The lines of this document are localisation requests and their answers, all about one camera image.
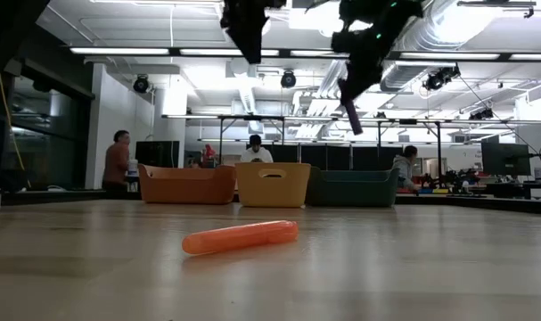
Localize black background rig frame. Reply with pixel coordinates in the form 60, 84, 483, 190
216, 114, 287, 169
375, 118, 443, 191

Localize orange plastic bin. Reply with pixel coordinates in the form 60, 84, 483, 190
137, 163, 238, 205

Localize person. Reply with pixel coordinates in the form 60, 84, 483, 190
239, 134, 275, 164
102, 129, 133, 193
390, 144, 421, 192

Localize orange highlighter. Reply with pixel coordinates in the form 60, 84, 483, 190
181, 219, 299, 256

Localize black partition panels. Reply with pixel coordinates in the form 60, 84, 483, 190
269, 143, 405, 172

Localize rainbow coloured bar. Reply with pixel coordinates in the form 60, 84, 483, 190
414, 186, 454, 195

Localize black ceiling rail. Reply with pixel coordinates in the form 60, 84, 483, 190
456, 0, 537, 20

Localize teal plastic bin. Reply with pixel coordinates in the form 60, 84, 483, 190
305, 166, 401, 208

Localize yellow hanging cable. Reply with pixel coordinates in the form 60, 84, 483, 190
0, 73, 33, 189

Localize red object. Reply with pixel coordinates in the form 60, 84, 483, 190
201, 143, 217, 169

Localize black bar with light strips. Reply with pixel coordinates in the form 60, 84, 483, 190
69, 45, 541, 62

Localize yellow plastic bin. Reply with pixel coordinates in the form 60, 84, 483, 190
234, 161, 313, 209

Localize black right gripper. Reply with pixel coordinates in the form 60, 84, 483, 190
331, 26, 389, 107

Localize black monitor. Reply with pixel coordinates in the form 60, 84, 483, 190
481, 142, 532, 177
135, 140, 181, 169

